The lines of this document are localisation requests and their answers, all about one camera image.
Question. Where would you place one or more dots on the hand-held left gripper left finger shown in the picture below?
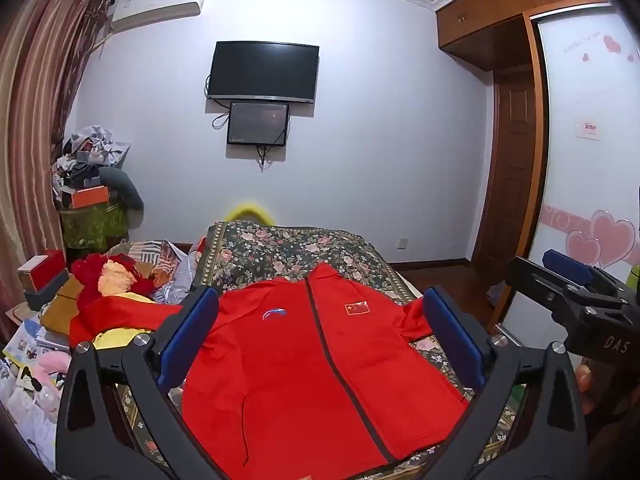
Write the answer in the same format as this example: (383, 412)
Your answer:
(192, 330)

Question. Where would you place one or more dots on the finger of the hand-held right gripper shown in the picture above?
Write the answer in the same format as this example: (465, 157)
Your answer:
(570, 266)
(540, 285)

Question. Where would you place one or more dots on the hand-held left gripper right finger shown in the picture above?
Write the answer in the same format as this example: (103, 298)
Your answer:
(452, 330)

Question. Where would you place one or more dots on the red zip jacket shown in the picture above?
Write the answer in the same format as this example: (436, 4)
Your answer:
(300, 360)

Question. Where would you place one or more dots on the pile of grey clothes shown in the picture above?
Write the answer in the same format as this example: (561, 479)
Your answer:
(90, 152)

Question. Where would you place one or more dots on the person's right hand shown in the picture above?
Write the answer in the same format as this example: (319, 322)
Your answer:
(583, 385)

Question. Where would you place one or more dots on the patchwork patterned bedding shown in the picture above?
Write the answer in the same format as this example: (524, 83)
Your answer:
(160, 265)

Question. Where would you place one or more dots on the red plush toy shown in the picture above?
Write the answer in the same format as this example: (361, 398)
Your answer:
(107, 272)

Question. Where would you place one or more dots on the brown wooden door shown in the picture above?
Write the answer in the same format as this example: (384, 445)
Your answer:
(510, 165)

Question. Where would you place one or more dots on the floral bedspread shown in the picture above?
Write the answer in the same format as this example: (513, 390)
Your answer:
(290, 252)

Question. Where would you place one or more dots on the pink plush toy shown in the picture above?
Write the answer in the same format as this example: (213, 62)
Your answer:
(50, 362)

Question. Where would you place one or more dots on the red and white box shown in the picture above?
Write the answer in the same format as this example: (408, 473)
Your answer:
(42, 270)

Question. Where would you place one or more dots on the orange box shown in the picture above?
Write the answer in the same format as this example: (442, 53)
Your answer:
(90, 196)

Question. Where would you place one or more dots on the pile of papers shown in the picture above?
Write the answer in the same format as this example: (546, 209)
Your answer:
(25, 380)

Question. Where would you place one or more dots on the striped brown curtain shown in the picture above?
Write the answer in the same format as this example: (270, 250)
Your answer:
(35, 125)

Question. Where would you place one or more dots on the wooden overhead cabinet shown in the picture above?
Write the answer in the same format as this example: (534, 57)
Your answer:
(505, 15)

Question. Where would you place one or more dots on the white air conditioner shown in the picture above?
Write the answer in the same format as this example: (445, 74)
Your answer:
(157, 5)

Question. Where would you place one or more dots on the white wall socket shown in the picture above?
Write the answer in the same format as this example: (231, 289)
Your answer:
(401, 243)

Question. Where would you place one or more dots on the small black wall monitor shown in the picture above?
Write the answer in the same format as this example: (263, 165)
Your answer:
(257, 123)

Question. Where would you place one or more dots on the black wall television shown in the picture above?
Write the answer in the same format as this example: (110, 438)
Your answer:
(263, 71)

